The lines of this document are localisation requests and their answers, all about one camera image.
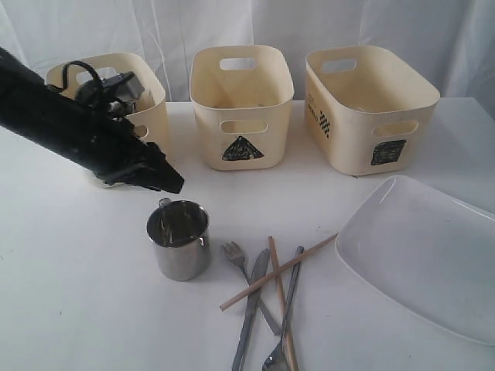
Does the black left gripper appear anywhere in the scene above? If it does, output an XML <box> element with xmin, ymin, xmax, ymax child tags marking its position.
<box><xmin>88</xmin><ymin>115</ymin><xmax>185</xmax><ymax>194</ymax></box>

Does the steel mug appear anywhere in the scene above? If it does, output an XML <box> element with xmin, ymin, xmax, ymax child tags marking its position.
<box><xmin>146</xmin><ymin>198</ymin><xmax>211</xmax><ymax>281</ymax></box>
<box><xmin>74</xmin><ymin>80</ymin><xmax>103</xmax><ymax>107</ymax></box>

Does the wooden chopstick crossing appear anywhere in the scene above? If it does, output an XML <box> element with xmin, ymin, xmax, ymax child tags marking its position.
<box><xmin>219</xmin><ymin>233</ymin><xmax>338</xmax><ymax>311</ymax></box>

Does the steel spoon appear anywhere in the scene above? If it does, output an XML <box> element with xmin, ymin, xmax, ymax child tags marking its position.
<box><xmin>261</xmin><ymin>263</ymin><xmax>301</xmax><ymax>370</ymax></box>

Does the wooden chopstick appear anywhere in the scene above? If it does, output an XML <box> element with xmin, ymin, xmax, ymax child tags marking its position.
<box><xmin>268</xmin><ymin>237</ymin><xmax>299</xmax><ymax>371</ymax></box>

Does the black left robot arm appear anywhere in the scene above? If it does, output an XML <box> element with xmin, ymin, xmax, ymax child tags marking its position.
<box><xmin>1</xmin><ymin>49</ymin><xmax>184</xmax><ymax>194</ymax></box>

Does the cream bin circle mark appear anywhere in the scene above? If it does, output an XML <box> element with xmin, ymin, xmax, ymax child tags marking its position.
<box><xmin>46</xmin><ymin>53</ymin><xmax>170</xmax><ymax>155</ymax></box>

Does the cream bin triangle mark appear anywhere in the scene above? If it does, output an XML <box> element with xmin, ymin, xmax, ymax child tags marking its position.
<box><xmin>189</xmin><ymin>45</ymin><xmax>295</xmax><ymax>171</ymax></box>

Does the steel fork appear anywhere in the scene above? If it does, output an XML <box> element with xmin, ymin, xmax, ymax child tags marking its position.
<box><xmin>222</xmin><ymin>241</ymin><xmax>281</xmax><ymax>336</ymax></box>

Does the steel knife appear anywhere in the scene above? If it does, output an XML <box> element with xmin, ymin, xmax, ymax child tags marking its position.
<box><xmin>231</xmin><ymin>249</ymin><xmax>270</xmax><ymax>370</ymax></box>

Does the cream bin square mark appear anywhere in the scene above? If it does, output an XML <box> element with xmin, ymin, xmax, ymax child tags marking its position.
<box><xmin>305</xmin><ymin>45</ymin><xmax>441</xmax><ymax>176</ymax></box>

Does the white square ceramic plate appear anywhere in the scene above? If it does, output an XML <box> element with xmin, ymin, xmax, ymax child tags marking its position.
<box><xmin>336</xmin><ymin>175</ymin><xmax>494</xmax><ymax>346</ymax></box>

